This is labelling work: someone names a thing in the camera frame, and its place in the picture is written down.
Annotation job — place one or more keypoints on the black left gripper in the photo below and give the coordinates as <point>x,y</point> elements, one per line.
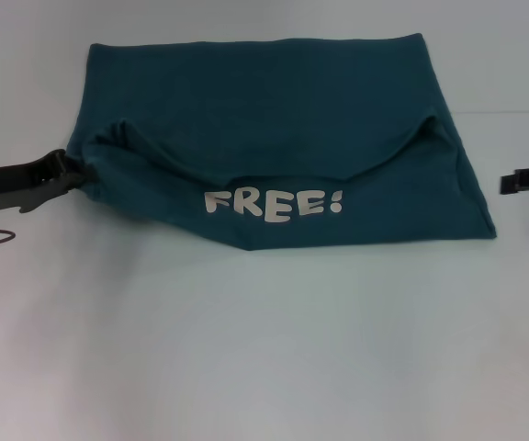
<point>12,184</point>

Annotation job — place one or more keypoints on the teal blue t-shirt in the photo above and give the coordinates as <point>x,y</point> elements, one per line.
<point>292,138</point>

